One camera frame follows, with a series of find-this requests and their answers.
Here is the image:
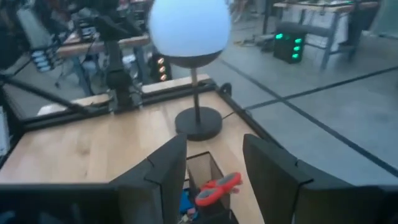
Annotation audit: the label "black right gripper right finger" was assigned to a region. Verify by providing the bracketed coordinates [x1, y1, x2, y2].
[242, 133, 398, 224]

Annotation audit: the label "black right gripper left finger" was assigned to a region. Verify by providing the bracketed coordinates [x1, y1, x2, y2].
[0, 133, 188, 224]

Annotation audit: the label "red-handled scissors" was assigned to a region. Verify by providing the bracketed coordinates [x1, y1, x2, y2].
[194, 172, 244, 208]

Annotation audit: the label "black mesh desk organizer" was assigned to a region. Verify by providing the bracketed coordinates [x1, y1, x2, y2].
[185, 151, 239, 224]

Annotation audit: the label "computer tower with orange lights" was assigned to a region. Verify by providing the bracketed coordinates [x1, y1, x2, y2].
[148, 53, 173, 83]

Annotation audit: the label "black computer tower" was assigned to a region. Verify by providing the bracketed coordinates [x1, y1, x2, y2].
[272, 21, 308, 65]

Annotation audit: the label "wooden top desk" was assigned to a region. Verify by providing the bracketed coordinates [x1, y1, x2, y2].
[262, 0, 381, 71]
[55, 32, 152, 96]

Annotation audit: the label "white globe table lamp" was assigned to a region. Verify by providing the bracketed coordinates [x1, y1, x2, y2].
[147, 0, 232, 142]

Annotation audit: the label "black lamp cable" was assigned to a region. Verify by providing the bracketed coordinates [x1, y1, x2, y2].
[221, 110, 238, 121]

